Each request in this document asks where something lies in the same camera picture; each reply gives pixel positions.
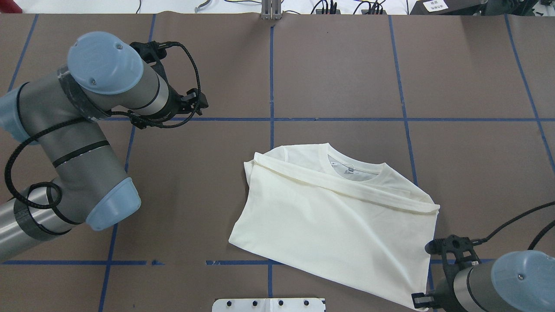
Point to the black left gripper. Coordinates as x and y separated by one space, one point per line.
172 104

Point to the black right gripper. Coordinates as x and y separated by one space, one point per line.
439 291

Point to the cream long-sleeve cat shirt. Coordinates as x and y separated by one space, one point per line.
355 223

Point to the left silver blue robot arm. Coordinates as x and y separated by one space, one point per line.
148 83

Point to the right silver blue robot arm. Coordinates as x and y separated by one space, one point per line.
520 281

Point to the red cylinder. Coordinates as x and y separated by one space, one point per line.
10 7

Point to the aluminium frame post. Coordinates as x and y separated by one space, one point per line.
271 9

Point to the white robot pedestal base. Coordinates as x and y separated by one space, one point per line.
270 305

